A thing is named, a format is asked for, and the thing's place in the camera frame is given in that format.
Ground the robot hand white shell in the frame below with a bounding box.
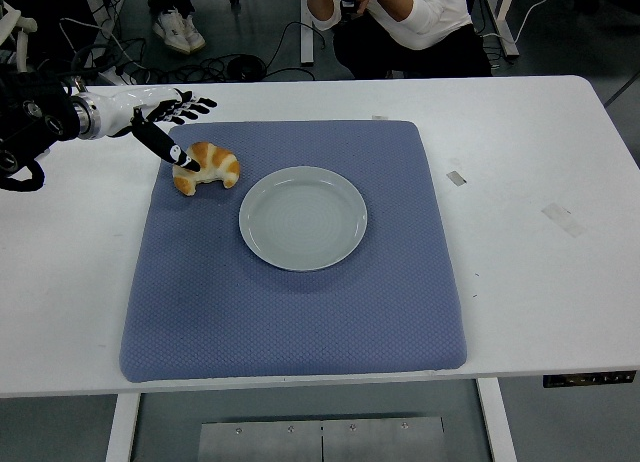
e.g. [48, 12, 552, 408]
[94, 87, 219, 174]

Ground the croissant bread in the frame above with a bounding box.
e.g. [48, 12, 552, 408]
[172, 140, 242, 197]

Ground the grey round plate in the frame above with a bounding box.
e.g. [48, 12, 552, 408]
[238, 165, 369, 273]

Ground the grey metal plate with screws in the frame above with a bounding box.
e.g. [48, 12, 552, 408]
[198, 416, 446, 462]

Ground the person standing in white shoes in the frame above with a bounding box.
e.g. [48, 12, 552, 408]
[148, 0, 207, 57]

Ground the white background table foot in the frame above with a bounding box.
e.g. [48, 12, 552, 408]
[482, 0, 522, 60]
[299, 0, 316, 67]

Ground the blue quilted mat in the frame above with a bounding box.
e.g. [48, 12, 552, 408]
[118, 120, 469, 385]

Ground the white table leg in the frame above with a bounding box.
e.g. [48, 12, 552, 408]
[475, 378, 519, 462]
[104, 394, 142, 462]

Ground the large grey tape piece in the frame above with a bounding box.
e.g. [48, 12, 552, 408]
[540, 202, 587, 239]

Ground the table height control panel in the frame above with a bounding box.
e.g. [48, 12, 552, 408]
[543, 370, 637, 389]

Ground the white chair frame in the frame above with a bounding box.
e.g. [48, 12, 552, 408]
[0, 1, 39, 74]

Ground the black coiled floor cable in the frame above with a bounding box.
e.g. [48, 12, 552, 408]
[124, 20, 327, 84]

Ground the person crouching with camera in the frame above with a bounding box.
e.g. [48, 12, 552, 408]
[307, 0, 495, 80]

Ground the white floor cable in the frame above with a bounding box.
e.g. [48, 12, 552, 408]
[509, 0, 572, 44]

